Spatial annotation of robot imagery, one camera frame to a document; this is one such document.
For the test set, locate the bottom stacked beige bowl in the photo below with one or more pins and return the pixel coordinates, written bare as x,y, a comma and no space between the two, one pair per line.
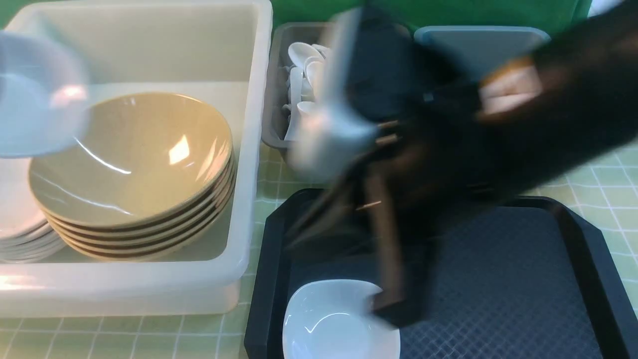
212,238

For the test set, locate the black plastic serving tray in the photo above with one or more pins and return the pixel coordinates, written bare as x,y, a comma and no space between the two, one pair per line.
529,280

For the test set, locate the blue plastic chopstick bin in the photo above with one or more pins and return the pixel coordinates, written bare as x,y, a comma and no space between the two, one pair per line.
481,49

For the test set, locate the pile of white spoons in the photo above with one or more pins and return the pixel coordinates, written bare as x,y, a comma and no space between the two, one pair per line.
302,83

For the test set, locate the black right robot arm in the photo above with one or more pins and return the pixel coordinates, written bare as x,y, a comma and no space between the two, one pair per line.
570,100

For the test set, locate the large white plastic tub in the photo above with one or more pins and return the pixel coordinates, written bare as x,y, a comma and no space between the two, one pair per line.
216,51

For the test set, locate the white square dish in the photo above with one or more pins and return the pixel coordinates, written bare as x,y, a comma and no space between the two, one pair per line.
332,319
44,105

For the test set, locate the green fabric backdrop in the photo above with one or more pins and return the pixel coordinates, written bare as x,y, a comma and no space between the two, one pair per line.
551,16

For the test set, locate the beige noodle bowl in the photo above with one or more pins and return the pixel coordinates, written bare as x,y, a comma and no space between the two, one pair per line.
144,155

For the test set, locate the grey plastic spoon bin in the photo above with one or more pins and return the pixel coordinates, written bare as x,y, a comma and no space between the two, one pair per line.
274,118

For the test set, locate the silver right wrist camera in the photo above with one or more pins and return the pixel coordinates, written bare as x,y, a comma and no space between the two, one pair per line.
334,132

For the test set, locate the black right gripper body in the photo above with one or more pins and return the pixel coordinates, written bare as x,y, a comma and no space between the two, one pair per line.
439,170

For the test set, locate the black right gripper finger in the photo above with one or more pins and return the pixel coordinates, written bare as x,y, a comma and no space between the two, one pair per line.
404,254

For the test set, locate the stack of white dishes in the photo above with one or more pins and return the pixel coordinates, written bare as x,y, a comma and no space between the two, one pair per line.
25,234

